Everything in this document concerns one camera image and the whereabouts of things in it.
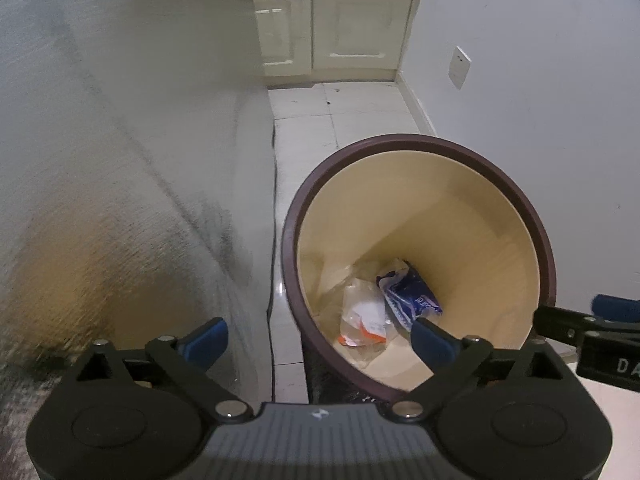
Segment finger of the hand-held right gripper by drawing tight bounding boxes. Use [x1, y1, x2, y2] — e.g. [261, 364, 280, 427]
[533, 305, 608, 357]
[591, 294, 640, 323]

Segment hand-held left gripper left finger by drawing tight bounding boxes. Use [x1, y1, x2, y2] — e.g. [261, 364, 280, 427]
[65, 317, 256, 423]

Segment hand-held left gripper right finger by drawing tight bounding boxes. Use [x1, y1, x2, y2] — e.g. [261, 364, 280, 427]
[390, 316, 571, 423]

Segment brown rimmed cream trash bin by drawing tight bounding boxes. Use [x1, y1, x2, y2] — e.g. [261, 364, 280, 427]
[280, 133, 557, 407]

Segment blue snack packet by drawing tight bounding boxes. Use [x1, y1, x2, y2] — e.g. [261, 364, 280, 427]
[376, 260, 444, 328]

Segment clear wrapper with orange print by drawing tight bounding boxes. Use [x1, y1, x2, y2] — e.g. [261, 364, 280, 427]
[337, 277, 401, 350]

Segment silver textured counter side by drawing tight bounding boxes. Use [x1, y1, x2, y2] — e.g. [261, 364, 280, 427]
[0, 0, 281, 480]

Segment narrow cream cabinet door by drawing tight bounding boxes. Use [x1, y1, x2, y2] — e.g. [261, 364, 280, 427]
[251, 0, 314, 79]

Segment cream kitchen cabinet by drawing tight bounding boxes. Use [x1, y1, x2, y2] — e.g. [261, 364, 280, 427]
[246, 0, 427, 87]

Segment wide cream cabinet door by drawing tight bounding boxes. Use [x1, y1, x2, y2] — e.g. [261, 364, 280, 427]
[312, 0, 416, 73]

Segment black cable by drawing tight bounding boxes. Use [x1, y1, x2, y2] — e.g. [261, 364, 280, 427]
[265, 122, 280, 401]

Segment white wall socket plate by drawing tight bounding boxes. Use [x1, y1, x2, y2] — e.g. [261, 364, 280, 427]
[448, 45, 472, 90]

